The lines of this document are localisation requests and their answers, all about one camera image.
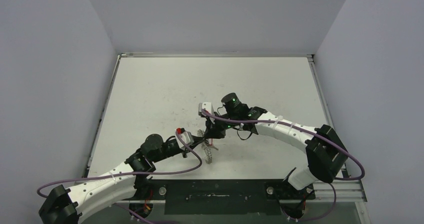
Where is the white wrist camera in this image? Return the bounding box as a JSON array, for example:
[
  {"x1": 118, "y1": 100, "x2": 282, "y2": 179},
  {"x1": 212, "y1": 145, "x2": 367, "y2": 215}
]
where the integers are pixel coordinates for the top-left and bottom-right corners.
[
  {"x1": 175, "y1": 128, "x2": 195, "y2": 151},
  {"x1": 198, "y1": 102, "x2": 214, "y2": 118}
]

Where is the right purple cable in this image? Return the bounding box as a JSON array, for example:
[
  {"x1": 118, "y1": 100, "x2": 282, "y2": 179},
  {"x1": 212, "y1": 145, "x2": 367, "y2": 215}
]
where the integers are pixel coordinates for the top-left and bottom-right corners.
[{"x1": 201, "y1": 109, "x2": 366, "y2": 223}]

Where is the metal key organizer disc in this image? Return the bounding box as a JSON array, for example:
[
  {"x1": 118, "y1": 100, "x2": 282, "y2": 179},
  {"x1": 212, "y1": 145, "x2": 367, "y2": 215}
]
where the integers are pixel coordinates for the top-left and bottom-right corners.
[{"x1": 201, "y1": 139, "x2": 213, "y2": 164}]

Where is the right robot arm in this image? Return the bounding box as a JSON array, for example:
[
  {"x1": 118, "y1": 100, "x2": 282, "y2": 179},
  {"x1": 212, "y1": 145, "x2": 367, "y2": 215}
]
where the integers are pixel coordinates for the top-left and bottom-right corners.
[{"x1": 198, "y1": 93, "x2": 348, "y2": 198}]

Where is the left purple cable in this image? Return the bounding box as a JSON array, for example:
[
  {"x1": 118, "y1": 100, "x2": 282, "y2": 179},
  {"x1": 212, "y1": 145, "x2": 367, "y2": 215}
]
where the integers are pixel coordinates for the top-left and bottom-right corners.
[{"x1": 36, "y1": 134, "x2": 204, "y2": 224}]

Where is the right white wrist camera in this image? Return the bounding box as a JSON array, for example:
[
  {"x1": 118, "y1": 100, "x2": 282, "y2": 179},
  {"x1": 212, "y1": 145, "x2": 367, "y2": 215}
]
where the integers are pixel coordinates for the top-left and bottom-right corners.
[{"x1": 198, "y1": 102, "x2": 214, "y2": 118}]

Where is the purple cable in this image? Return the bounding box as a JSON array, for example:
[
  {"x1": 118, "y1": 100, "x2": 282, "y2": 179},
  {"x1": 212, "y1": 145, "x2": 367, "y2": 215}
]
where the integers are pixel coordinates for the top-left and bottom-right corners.
[
  {"x1": 201, "y1": 109, "x2": 366, "y2": 223},
  {"x1": 36, "y1": 134, "x2": 204, "y2": 224}
]

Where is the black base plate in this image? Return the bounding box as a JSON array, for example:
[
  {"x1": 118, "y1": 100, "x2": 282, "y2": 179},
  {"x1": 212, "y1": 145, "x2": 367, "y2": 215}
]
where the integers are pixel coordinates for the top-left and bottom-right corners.
[{"x1": 127, "y1": 179, "x2": 316, "y2": 218}]

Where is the aluminium frame rail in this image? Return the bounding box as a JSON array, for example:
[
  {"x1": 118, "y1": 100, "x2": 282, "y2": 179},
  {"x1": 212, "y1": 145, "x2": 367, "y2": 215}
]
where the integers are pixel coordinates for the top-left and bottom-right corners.
[{"x1": 119, "y1": 179, "x2": 367, "y2": 203}]

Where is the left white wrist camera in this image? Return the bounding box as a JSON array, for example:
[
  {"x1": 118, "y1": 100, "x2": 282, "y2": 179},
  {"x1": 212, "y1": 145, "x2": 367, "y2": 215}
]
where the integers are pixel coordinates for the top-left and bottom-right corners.
[{"x1": 175, "y1": 128, "x2": 195, "y2": 151}]

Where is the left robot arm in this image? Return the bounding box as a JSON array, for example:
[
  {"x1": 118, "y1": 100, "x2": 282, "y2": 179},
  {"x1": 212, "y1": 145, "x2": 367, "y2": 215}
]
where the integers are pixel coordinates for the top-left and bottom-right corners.
[{"x1": 38, "y1": 131, "x2": 207, "y2": 223}]

